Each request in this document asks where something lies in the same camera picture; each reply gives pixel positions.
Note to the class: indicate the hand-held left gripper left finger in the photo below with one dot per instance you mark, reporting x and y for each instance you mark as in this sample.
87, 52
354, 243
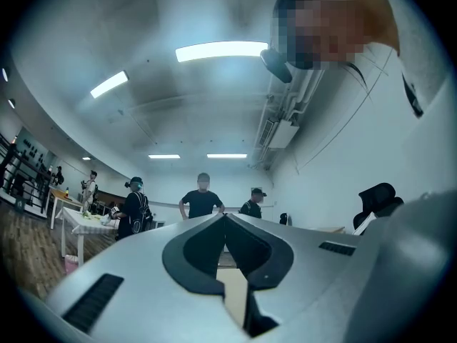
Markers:
143, 291

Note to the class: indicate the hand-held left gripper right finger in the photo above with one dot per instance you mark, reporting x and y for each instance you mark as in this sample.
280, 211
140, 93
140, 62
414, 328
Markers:
307, 281

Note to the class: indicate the rectangular wooden desk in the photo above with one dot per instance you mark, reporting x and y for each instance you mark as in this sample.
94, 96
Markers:
328, 230

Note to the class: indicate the pink waste bin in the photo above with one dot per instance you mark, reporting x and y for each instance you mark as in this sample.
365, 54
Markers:
71, 264

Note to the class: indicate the white cloth covered table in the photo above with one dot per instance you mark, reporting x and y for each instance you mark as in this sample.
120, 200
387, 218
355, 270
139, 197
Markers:
89, 227

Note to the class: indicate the black mesh office chair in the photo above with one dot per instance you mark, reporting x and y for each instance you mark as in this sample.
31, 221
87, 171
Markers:
378, 200

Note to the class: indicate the wooden table with white legs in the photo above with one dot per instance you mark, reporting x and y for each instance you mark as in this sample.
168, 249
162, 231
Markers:
68, 201

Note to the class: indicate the long ceiling light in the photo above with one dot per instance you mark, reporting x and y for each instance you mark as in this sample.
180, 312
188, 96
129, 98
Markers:
164, 156
226, 155
221, 51
109, 83

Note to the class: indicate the white ceiling air conditioner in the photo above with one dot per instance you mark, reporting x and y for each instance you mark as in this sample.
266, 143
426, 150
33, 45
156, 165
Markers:
282, 134

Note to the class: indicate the row of black hung objects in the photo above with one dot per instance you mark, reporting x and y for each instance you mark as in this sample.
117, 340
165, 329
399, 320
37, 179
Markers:
32, 152

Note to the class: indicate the white ceiling pipe bundle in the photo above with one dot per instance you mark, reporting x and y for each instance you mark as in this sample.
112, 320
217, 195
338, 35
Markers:
303, 84

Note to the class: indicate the round ceiling downlight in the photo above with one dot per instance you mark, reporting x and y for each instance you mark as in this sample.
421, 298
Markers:
11, 103
4, 74

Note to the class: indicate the person's white sweatshirt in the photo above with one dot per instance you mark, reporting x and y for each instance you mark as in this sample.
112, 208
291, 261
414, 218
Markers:
425, 73

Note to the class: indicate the person's head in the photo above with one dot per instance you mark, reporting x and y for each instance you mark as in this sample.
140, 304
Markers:
328, 23

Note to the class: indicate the black wall shelf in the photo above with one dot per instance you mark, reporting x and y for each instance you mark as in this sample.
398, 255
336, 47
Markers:
21, 177

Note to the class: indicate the black head-worn camera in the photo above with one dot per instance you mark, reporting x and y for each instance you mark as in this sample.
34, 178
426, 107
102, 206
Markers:
276, 64

